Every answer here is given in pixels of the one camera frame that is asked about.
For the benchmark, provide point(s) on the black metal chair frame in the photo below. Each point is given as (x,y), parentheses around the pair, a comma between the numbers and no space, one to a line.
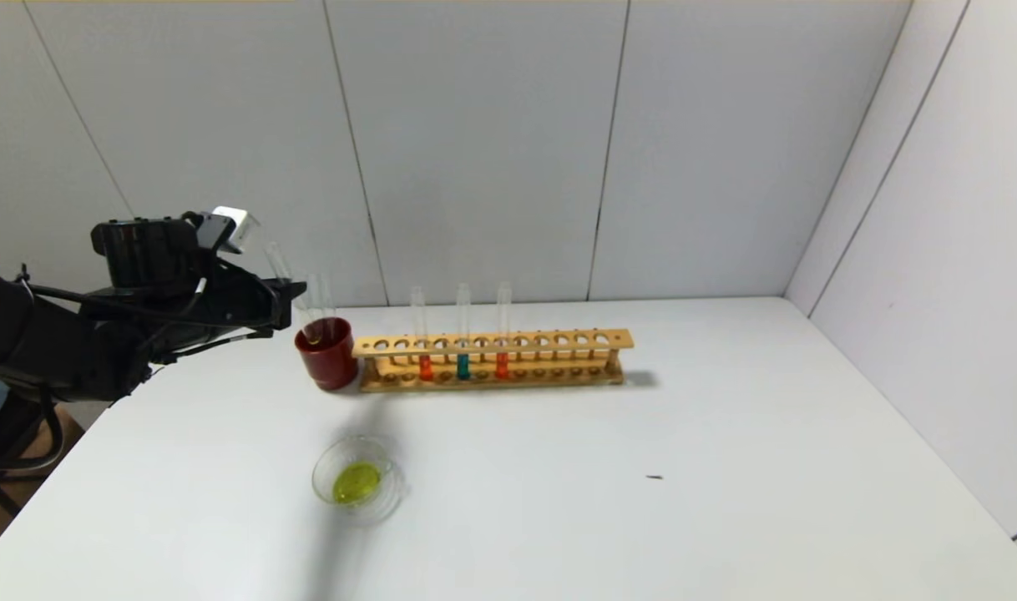
(16,467)

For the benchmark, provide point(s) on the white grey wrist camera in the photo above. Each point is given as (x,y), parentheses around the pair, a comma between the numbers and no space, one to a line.
(229,225)

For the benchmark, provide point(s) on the wooden test tube rack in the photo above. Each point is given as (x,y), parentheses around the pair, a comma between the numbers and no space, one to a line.
(492,341)

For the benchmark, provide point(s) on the clear glass beaker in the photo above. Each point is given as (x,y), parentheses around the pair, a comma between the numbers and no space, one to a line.
(360,494)

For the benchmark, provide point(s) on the test tube with red liquid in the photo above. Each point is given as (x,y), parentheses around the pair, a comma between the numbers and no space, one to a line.
(425,367)
(502,364)

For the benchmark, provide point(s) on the dark red cup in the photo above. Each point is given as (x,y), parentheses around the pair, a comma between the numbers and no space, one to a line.
(329,363)

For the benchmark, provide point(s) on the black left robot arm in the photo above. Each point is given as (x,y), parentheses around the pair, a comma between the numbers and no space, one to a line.
(58,342)

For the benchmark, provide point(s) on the test tube with yellow liquid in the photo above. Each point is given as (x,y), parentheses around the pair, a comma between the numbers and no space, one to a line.
(279,260)

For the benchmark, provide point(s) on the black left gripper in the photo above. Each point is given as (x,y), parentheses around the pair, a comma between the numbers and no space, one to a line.
(284,305)

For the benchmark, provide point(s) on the test tube with teal liquid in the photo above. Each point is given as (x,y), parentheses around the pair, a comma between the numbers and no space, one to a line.
(462,366)

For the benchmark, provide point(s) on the empty glass test tube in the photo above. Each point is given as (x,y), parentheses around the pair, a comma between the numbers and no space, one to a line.
(326,296)

